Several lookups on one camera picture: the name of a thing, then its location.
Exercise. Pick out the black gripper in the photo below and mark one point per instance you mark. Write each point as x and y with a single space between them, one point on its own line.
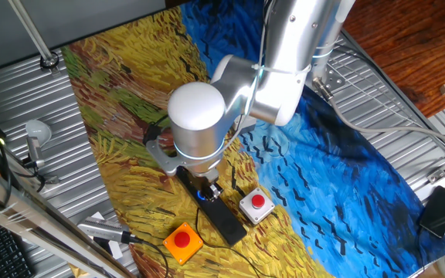
206 180

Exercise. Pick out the black speaker bar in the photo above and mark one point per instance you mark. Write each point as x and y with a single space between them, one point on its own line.
224 222

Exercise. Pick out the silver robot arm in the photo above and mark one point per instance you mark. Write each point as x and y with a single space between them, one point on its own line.
195 112

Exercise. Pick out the grey box with red button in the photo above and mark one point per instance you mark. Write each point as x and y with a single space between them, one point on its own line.
249 123
257 208

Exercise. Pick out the orange box with red button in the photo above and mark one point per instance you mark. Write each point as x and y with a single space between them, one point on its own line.
182 247

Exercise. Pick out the white paper card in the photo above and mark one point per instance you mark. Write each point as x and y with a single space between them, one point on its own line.
98 215
115 250

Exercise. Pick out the painted wheat field tablecloth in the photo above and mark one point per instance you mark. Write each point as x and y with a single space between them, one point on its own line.
323 173

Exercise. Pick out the black smartphone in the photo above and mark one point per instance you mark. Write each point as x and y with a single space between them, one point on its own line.
439 211

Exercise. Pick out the metal pole with base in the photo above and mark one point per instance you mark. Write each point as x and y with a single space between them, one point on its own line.
31 32

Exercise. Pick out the grey camera bracket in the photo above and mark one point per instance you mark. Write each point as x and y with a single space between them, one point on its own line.
160 158

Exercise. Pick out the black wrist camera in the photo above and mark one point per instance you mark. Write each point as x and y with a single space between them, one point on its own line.
151 134

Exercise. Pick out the silver finned camera device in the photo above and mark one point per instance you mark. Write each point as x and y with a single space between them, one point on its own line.
102 228

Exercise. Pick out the metal corner bracket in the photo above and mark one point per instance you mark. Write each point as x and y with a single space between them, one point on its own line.
51 179

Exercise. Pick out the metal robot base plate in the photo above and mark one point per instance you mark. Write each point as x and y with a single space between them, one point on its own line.
334 79

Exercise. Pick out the aluminium frame bar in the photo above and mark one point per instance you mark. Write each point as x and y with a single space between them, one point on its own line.
33 218

